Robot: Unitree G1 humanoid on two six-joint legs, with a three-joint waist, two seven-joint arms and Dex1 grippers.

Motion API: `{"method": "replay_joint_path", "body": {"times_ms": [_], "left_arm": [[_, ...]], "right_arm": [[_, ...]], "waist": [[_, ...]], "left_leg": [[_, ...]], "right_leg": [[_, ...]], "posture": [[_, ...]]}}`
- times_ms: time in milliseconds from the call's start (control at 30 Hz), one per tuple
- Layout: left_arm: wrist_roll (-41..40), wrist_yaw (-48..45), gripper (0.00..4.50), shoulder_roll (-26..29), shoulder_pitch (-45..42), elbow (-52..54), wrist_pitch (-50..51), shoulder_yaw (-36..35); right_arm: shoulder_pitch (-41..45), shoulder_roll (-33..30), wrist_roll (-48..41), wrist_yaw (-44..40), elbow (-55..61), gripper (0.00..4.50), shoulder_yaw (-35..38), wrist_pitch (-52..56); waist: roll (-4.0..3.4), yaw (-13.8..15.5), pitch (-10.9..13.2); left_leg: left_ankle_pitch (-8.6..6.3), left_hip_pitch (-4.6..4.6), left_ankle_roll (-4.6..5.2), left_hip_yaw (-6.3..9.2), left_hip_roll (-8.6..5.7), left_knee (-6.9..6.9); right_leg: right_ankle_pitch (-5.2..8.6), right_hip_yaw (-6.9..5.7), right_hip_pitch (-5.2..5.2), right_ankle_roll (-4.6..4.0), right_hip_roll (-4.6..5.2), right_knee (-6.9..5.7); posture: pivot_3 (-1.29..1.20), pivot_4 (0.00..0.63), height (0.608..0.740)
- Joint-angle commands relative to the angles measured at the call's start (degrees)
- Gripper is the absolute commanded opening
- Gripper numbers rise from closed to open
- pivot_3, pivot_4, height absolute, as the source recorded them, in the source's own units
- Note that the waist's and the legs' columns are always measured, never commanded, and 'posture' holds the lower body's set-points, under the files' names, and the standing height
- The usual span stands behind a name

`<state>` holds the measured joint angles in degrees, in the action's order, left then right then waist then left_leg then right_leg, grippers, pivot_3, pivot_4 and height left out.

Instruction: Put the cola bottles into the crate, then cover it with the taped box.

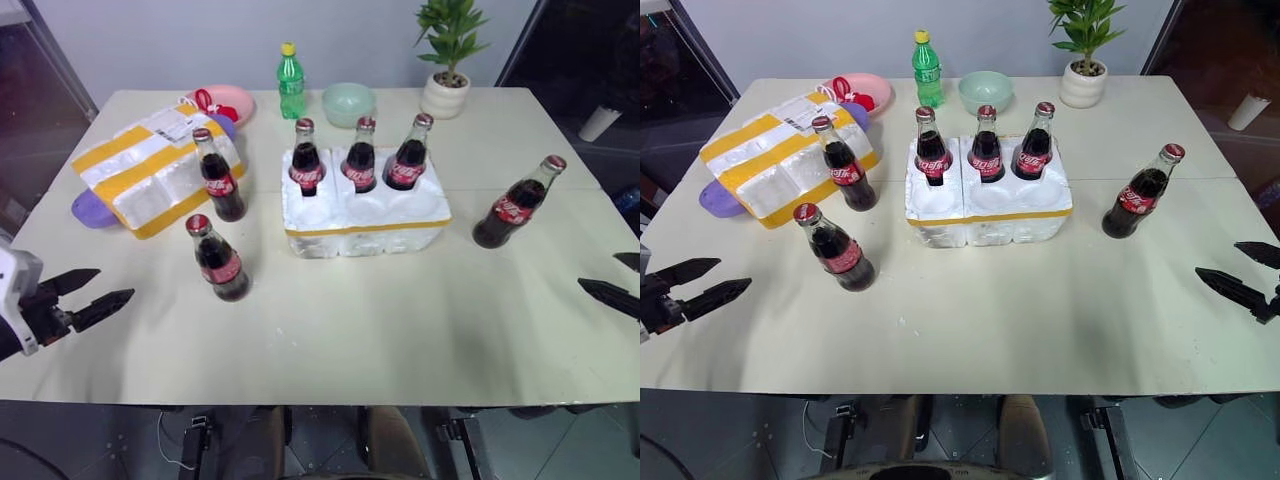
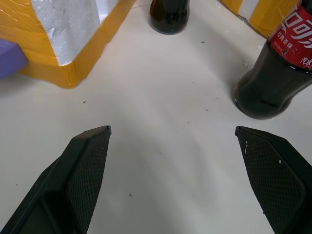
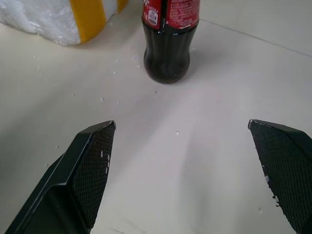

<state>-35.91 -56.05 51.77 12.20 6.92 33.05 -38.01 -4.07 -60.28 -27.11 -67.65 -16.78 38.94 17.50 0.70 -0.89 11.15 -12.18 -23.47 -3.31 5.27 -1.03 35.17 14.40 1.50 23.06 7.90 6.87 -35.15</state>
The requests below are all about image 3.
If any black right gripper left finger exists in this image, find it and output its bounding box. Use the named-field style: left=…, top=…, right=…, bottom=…
left=4, top=120, right=117, bottom=234

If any white foam block yellow tape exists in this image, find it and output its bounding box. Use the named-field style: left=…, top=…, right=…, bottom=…
left=0, top=0, right=129, bottom=46

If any cola bottle with red label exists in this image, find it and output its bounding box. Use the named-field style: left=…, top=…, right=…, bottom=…
left=141, top=0, right=200, bottom=84

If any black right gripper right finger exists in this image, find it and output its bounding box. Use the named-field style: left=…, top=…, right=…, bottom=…
left=248, top=119, right=312, bottom=234

